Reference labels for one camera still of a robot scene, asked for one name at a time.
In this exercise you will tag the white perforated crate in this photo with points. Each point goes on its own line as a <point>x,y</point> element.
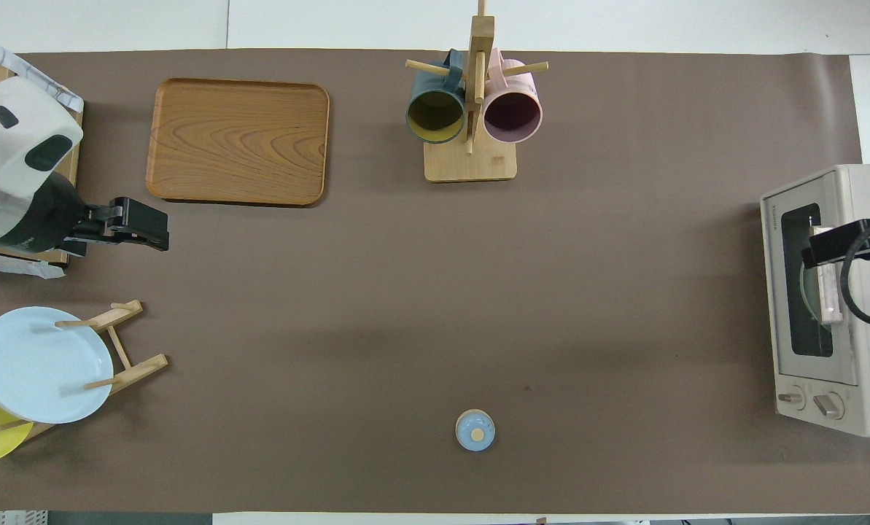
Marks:
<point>19,518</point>

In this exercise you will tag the wooden serving tray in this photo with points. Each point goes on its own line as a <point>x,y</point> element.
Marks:
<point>238,142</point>

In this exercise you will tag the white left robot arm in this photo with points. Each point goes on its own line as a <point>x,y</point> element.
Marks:
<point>8,160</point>

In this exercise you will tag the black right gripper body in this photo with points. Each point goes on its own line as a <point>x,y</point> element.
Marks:
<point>843,244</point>

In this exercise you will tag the brown table mat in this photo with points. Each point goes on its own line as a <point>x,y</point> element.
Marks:
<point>332,292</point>

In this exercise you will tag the light blue plate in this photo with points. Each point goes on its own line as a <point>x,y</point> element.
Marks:
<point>33,364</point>

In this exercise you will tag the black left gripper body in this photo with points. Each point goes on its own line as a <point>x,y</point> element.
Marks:
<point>137,219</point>

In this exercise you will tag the white checked cloth liner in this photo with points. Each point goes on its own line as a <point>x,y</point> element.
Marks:
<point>41,76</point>

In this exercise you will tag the pink mug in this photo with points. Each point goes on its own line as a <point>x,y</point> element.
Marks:
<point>513,117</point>

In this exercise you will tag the beige oven knob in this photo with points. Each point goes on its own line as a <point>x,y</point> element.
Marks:
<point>828,405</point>
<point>792,398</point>

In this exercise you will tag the oven door with glass window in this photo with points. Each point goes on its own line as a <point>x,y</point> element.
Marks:
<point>788,364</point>

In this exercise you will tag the wooden plate rack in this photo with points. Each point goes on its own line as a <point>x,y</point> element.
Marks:
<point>139,366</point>

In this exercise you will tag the wooden mug tree stand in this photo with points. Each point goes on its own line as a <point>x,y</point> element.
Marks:
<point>471,164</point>

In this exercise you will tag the dark blue mug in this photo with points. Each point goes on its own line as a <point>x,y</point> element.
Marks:
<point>434,117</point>

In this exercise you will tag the pale green plate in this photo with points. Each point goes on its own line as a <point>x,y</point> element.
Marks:
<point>808,292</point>

